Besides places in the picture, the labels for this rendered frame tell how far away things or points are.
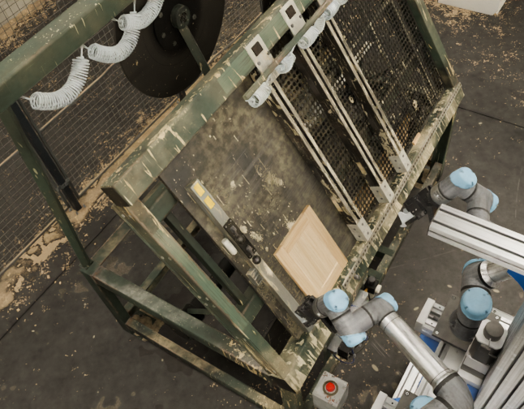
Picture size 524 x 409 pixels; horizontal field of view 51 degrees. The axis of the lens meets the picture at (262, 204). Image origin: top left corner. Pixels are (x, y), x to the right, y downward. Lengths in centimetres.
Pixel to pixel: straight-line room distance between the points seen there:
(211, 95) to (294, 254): 85
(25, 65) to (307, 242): 141
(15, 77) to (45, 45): 16
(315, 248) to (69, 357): 198
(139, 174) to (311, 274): 107
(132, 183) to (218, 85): 54
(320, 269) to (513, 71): 320
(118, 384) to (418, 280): 206
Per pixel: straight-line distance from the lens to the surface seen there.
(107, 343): 388
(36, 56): 214
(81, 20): 224
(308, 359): 264
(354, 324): 186
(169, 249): 206
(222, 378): 338
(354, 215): 276
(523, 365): 184
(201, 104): 210
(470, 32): 573
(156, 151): 197
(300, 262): 256
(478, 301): 236
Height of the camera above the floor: 331
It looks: 52 degrees down
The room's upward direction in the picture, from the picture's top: 10 degrees counter-clockwise
